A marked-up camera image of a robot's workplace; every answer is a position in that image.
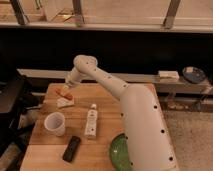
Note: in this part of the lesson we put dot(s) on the dark plate on shelf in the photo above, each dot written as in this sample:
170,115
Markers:
193,75

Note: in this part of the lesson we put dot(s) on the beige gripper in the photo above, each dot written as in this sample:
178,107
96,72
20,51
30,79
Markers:
64,89

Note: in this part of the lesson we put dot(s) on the white plastic cup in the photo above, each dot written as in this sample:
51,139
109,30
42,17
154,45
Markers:
54,123

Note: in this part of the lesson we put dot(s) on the white sponge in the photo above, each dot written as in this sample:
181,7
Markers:
63,102

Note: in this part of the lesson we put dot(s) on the black equipment at left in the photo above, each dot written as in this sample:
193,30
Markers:
14,99

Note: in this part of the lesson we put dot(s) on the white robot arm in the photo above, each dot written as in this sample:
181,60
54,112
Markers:
148,140

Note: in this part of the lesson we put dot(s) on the white box on shelf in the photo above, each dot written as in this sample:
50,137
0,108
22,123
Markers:
168,75

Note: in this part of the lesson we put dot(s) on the orange pepper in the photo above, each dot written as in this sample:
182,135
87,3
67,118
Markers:
68,96

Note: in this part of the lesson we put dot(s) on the green bowl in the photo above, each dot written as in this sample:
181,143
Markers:
118,153

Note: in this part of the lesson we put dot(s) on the white tube with dark cap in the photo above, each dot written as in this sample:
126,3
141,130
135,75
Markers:
91,122

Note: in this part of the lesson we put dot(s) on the black rectangular block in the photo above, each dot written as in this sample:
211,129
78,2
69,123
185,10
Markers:
71,149

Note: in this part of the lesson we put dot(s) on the long grey shelf rail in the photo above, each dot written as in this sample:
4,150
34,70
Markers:
56,74

